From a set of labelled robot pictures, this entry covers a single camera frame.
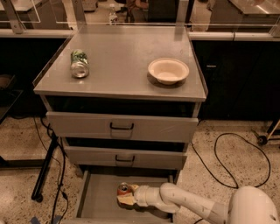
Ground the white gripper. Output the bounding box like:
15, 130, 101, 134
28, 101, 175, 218
117, 185, 162, 207

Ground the red coke can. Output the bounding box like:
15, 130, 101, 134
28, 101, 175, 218
116, 183, 134, 197

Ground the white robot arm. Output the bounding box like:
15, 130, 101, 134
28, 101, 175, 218
117, 183, 280, 224

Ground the grey open bottom drawer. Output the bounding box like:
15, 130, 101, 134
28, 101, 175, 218
61, 167, 173, 224

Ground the grey middle drawer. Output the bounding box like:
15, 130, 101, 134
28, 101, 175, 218
64, 137, 187, 170

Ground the grey metal drawer cabinet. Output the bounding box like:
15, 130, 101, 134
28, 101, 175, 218
32, 24, 208, 224

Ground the grey top drawer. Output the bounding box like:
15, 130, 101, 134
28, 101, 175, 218
46, 112, 198, 143

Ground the green soda can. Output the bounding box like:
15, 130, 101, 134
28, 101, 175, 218
70, 49, 89, 78

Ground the black stand leg with wheel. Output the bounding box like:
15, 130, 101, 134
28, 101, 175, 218
31, 133, 58, 203

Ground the wheeled cart leg right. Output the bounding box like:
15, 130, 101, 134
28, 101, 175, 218
253, 119, 280, 145

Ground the clear water bottle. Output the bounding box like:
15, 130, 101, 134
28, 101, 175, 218
108, 3, 118, 25

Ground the black middle drawer handle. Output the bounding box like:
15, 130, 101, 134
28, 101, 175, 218
115, 155, 135, 163

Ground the black drawer handle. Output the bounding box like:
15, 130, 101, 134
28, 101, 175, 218
115, 155, 135, 163
109, 122, 134, 130

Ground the black top drawer handle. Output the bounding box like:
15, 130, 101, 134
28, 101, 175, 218
109, 122, 134, 130

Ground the black floor cable right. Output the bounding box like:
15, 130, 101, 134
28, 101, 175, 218
191, 132, 272, 224

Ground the black floor cables left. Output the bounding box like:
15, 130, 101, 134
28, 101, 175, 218
32, 116, 70, 224

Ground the white horizontal rail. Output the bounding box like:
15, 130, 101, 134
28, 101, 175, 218
0, 28, 280, 42

